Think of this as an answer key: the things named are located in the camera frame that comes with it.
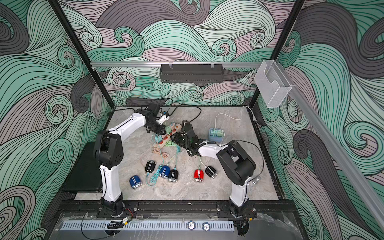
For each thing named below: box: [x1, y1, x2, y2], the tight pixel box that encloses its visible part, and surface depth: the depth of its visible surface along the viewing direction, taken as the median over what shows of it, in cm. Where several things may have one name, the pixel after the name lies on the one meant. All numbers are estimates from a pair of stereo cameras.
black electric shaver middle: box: [168, 169, 179, 183], surface depth 83 cm
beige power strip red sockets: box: [153, 123, 183, 148], surface depth 98 cm
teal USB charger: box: [154, 135, 163, 143], surface depth 92 cm
